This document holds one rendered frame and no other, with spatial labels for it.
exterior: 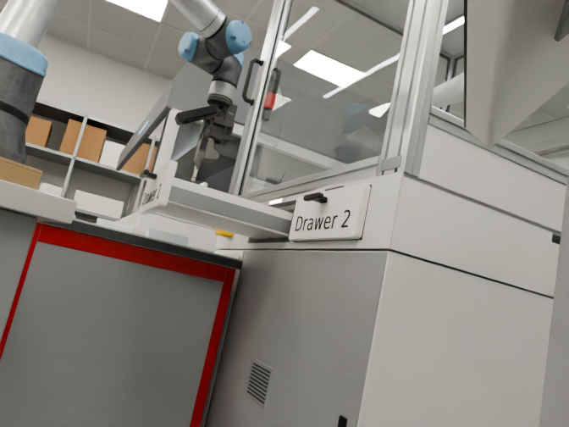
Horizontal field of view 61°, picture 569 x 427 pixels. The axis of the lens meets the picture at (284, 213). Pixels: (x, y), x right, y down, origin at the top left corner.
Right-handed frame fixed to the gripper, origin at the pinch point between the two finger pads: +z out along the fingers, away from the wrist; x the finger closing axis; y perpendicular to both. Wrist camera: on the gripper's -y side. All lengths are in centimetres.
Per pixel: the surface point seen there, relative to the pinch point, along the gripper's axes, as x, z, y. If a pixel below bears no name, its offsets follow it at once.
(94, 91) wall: 408, -135, -73
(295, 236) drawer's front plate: -26.1, 15.6, 24.2
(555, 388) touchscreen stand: -105, 32, 18
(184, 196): -20.4, 12.6, -3.1
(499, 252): -57, 12, 56
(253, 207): -18.5, 10.3, 14.3
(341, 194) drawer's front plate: -43, 7, 26
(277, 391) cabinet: -30, 51, 27
